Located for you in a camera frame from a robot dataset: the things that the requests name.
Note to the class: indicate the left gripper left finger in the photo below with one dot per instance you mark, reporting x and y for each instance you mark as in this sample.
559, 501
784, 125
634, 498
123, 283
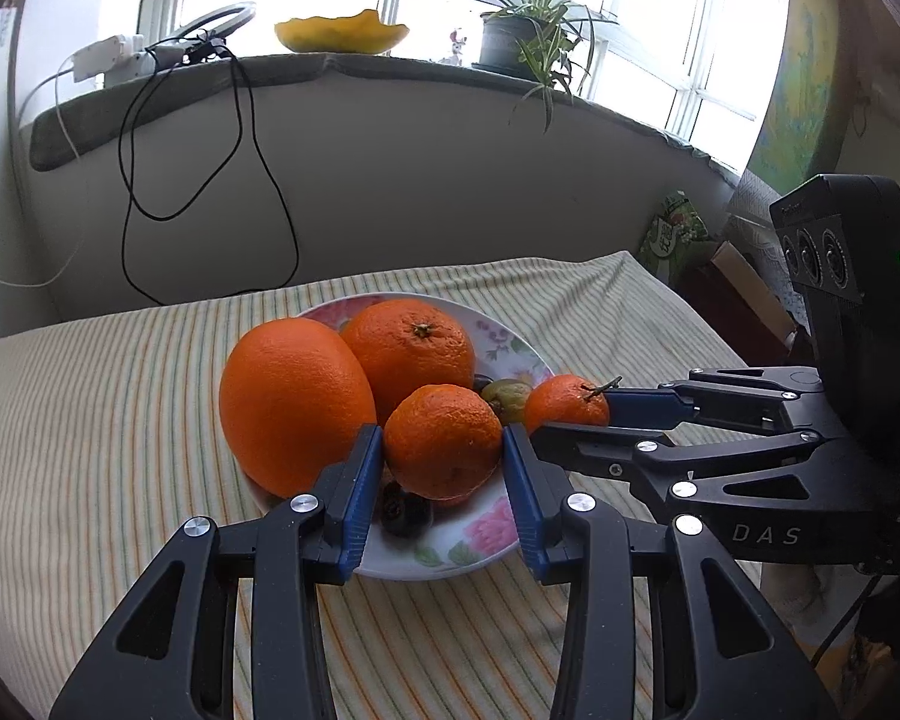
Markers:
168, 650

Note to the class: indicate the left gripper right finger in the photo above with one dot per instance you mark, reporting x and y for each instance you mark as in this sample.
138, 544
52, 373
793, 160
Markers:
719, 651

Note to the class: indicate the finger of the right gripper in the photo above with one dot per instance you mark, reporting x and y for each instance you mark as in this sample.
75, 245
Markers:
741, 399
789, 475

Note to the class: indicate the small tangerine with stem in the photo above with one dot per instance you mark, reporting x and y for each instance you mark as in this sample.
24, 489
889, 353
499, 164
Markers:
569, 399

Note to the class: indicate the green grape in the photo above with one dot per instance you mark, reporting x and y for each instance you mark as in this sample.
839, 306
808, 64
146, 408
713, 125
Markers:
508, 398

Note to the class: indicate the dark cherry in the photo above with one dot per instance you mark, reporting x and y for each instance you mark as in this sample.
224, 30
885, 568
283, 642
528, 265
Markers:
403, 514

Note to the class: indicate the large orange with stem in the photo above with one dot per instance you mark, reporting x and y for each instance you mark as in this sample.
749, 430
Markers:
403, 344

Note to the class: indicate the large smooth orange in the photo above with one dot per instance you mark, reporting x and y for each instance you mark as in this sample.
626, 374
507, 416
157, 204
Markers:
292, 399

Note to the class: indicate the white lace cloth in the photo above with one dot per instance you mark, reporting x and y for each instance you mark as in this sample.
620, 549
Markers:
750, 229

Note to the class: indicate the cardboard box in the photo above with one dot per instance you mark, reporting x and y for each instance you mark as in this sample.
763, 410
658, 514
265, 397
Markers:
724, 289

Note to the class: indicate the green snack bag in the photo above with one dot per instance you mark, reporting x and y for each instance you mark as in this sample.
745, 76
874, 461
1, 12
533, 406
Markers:
676, 239

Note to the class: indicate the white floral plate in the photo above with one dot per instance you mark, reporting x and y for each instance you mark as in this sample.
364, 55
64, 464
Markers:
464, 533

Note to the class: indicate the striped tablecloth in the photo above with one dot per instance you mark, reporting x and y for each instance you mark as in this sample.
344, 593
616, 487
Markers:
110, 440

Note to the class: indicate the potted spider plant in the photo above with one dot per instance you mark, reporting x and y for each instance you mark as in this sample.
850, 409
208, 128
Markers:
544, 42

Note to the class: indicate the yellow fruit bowl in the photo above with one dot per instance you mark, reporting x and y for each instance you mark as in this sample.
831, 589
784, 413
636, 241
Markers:
363, 34

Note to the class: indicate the white power strip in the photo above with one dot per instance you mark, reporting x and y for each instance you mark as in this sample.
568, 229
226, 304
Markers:
119, 59

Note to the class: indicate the wall map poster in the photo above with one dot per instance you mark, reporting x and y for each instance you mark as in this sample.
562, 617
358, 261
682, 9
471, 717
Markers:
806, 120

